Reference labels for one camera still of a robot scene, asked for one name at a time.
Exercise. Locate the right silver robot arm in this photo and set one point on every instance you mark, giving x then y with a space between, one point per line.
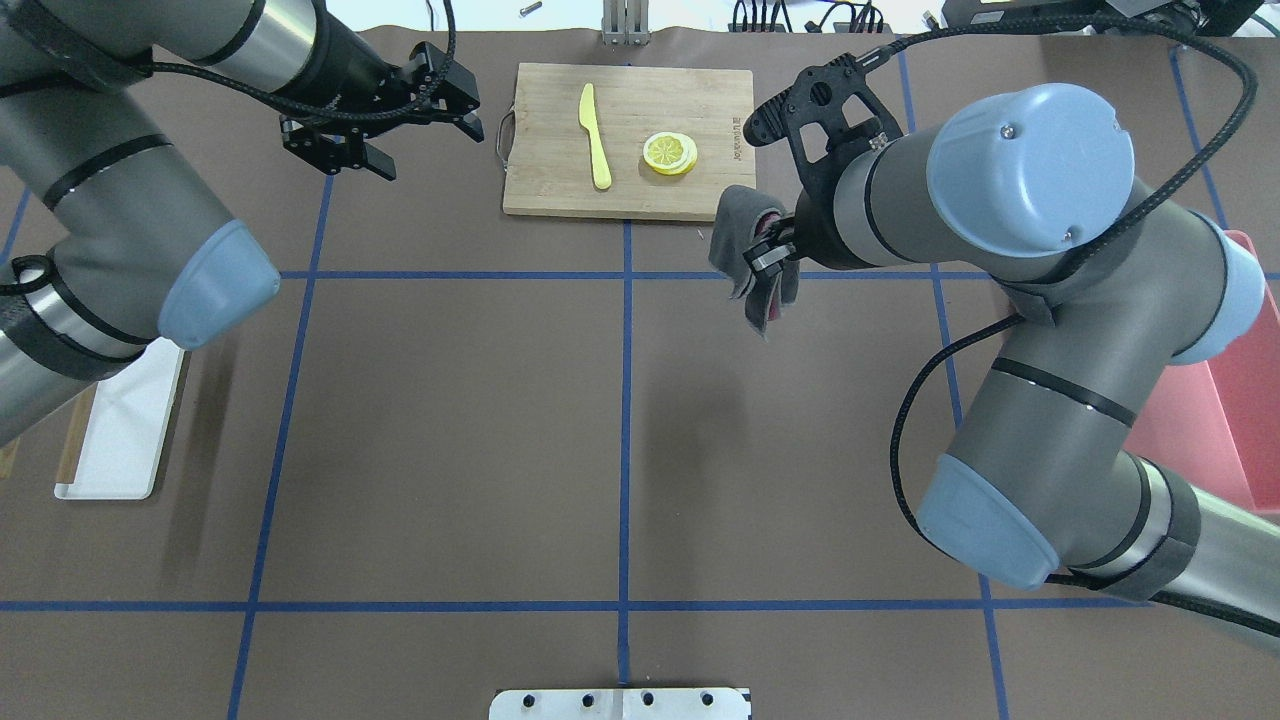
1109 286

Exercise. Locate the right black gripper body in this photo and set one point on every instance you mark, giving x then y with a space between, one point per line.
812 232

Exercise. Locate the bamboo cutting board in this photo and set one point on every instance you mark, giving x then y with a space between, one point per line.
548 168

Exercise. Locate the pink plastic bin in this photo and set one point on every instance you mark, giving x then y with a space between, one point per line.
1216 423

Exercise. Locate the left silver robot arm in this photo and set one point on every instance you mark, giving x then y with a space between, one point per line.
151 252

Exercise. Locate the grey microfibre cloth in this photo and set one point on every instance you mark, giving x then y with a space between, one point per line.
744 217

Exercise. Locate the white rectangular tray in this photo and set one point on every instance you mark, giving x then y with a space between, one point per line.
129 428

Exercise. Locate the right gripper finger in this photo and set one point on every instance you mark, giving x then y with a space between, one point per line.
776 232
769 258

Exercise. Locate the white metal mounting plate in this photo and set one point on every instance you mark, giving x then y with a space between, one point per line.
623 703

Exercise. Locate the yellow lemon slice toy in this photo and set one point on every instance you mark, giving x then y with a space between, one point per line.
670 153

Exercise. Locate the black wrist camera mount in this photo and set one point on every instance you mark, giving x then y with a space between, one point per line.
829 117

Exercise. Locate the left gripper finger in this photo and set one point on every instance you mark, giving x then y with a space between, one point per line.
452 99
332 154

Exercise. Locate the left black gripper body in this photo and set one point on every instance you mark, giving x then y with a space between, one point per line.
352 78

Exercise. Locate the yellow plastic knife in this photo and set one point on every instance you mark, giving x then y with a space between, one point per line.
601 175

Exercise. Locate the wooden towel rack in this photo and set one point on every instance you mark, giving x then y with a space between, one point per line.
64 431

